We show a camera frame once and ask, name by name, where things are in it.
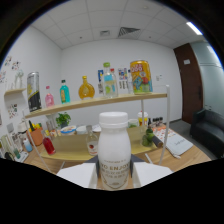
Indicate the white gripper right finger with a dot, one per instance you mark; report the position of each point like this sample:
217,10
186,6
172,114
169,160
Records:
150,173

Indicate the glass with limes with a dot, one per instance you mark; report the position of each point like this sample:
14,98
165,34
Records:
148,138

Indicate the blue wall poster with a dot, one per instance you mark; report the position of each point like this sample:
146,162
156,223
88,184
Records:
100,78

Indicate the red yellow paper cup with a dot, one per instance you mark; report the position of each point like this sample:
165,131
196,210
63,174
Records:
142,119

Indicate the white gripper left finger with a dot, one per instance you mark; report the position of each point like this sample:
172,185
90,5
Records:
78,175

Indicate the ceiling light panel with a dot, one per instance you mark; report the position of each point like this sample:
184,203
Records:
194,28

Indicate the white bowl with red pattern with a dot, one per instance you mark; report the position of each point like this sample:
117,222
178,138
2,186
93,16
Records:
96,128

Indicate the silver black drink can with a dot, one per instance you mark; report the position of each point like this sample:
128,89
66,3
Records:
34,93

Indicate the white patterned cup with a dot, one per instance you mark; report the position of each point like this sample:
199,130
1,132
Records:
81,130

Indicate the dark small bottles set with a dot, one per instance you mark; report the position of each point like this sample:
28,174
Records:
156,121

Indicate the small pink bottle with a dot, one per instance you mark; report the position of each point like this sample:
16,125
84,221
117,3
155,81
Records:
49,99

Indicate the green potted plant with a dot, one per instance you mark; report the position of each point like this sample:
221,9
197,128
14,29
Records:
63,119

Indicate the blue-rimmed bowl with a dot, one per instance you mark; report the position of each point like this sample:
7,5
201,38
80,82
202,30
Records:
68,130

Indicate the two-tier wooden shelf rack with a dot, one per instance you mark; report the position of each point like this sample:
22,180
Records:
76,146

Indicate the ceiling air vent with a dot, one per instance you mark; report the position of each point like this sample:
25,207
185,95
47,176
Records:
128,31

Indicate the green white mug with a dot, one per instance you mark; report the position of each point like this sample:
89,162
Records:
133,123

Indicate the round amber liquor bottle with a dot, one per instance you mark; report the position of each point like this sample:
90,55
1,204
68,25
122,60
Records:
86,90

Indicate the black sofa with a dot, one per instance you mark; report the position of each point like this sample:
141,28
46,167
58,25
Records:
210,131

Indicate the pale blue small jar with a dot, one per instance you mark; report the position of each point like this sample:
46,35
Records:
28,145

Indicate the white milk bottle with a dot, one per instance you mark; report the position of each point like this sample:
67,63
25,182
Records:
114,150

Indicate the wooden wall shelf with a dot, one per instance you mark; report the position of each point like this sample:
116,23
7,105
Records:
15,91

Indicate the orange patterned mat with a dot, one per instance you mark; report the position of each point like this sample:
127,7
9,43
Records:
163,132

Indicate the clear bottle with blue cap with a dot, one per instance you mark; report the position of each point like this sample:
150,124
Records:
130,83

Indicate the brown door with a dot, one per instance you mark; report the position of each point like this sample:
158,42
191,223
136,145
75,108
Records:
188,83

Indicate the small teal bottle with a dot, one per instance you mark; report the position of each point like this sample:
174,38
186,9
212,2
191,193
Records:
65,94

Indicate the clear bottle with red label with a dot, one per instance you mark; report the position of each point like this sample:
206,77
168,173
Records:
92,145

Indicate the red liquid bottle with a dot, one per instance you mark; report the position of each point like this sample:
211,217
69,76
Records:
49,145

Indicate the white notebook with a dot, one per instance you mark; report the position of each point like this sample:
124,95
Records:
180,145

